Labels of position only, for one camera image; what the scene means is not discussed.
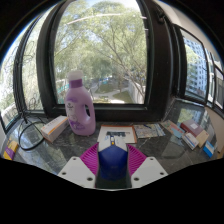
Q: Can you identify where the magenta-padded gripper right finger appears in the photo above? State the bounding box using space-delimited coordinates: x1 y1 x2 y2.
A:
127 144 169 189

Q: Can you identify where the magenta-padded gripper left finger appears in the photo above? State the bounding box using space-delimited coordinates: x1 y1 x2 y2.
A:
57 143 100 190

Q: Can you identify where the blue and white computer mouse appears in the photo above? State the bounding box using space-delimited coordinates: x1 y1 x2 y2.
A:
97 134 129 181

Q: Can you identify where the printed paper leaflet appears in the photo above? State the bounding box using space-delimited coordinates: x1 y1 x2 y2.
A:
133 123 166 139

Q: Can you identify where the white and orange carton box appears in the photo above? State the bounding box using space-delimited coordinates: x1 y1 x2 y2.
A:
40 115 70 144

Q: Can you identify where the thin orange and teal book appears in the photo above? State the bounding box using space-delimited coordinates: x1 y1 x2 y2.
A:
159 119 186 140

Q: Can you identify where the white blue-striped box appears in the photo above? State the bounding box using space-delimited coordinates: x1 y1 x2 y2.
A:
181 132 200 151

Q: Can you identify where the purple detergent bottle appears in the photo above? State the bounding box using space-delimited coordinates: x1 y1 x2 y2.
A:
64 69 97 137

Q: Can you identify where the dark red book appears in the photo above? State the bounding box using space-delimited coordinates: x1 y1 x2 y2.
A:
180 119 205 136

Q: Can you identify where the beige box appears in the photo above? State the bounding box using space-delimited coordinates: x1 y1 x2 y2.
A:
194 129 211 149

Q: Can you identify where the small blue box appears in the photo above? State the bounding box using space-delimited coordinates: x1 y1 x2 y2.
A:
202 140 216 159

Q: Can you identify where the yellow and purple book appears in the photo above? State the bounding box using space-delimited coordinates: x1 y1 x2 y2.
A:
3 139 20 161

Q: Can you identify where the black wire rack stand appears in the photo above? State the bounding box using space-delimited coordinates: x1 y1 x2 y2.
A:
12 33 49 152

